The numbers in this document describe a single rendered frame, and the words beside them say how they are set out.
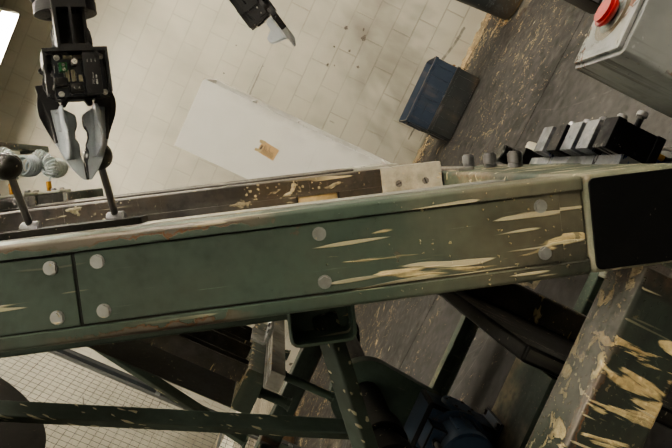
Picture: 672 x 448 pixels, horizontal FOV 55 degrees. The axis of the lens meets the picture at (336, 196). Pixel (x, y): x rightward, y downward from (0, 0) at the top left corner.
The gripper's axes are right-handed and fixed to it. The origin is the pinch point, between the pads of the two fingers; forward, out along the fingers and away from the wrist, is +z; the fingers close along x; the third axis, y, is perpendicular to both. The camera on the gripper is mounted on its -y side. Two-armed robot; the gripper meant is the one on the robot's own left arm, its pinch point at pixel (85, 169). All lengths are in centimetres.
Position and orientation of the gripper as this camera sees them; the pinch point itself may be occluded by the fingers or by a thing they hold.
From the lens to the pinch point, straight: 86.7
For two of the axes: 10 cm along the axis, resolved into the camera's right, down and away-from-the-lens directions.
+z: 1.2, 9.9, 0.5
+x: 8.9, -1.3, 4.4
